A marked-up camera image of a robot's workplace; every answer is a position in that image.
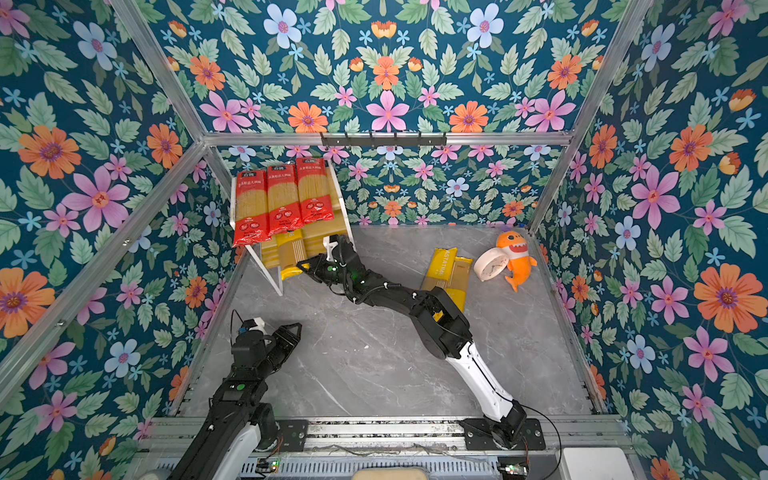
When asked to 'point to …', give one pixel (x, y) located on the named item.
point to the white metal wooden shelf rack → (318, 232)
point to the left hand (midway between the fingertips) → (302, 323)
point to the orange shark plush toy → (515, 248)
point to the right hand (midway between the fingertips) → (295, 261)
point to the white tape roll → (490, 263)
